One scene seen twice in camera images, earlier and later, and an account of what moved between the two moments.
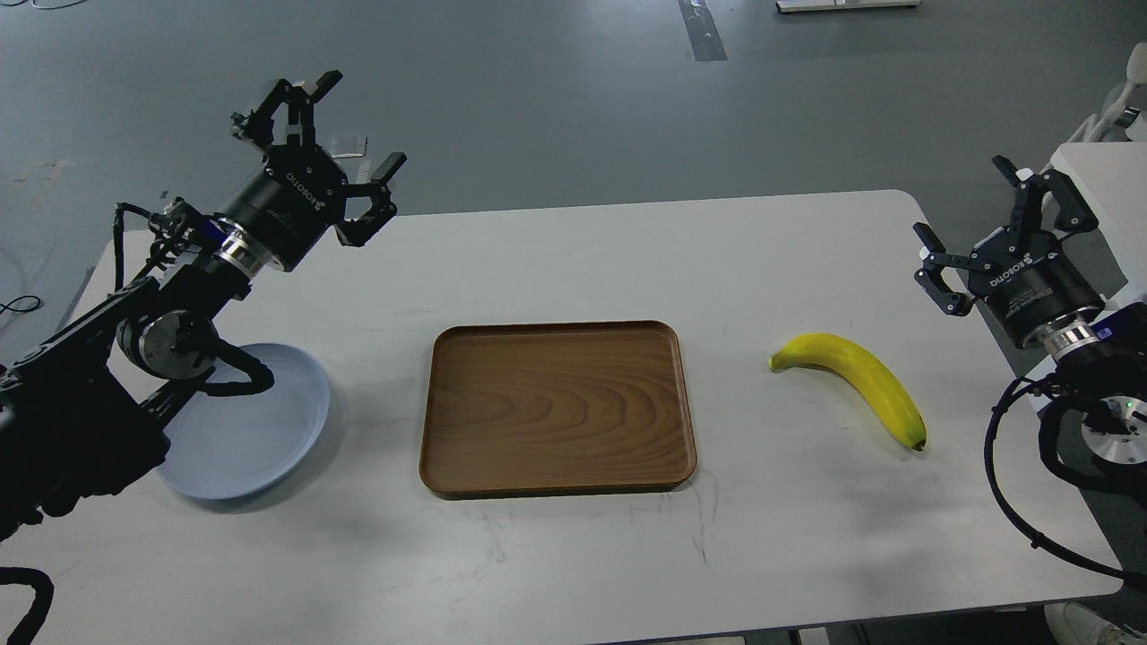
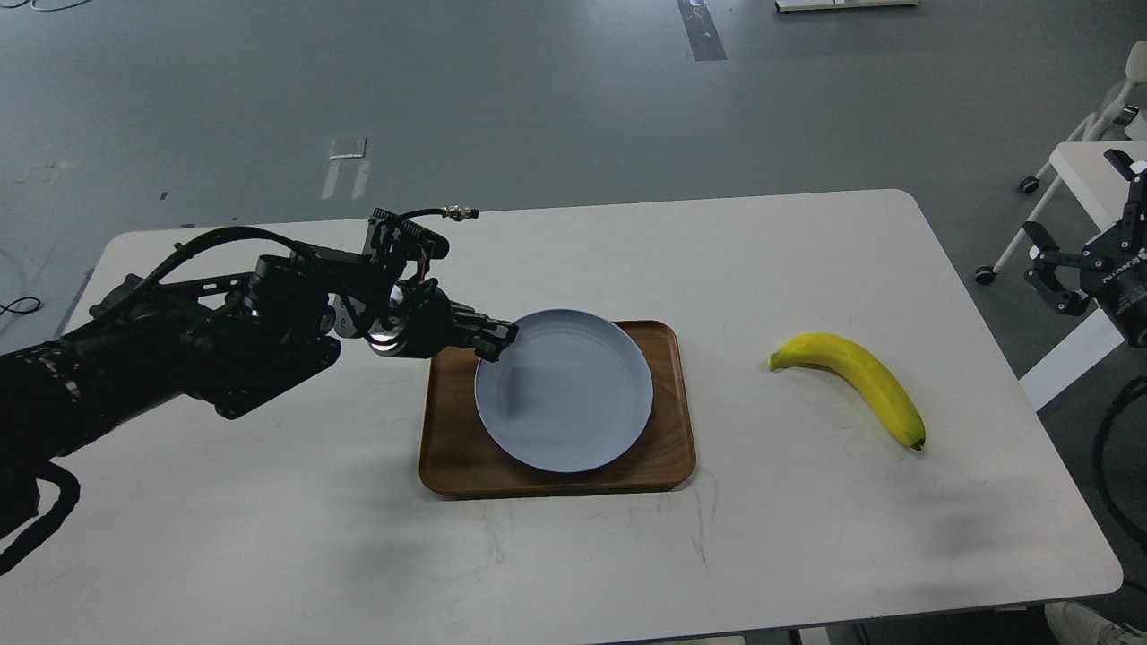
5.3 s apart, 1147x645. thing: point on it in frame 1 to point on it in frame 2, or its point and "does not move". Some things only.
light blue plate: (227, 446) to (572, 391)
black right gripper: (1025, 274) to (1113, 269)
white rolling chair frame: (1125, 105) does not move
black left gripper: (289, 202) to (417, 323)
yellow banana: (850, 359) does not move
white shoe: (1074, 624) does not move
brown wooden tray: (556, 409) does not move
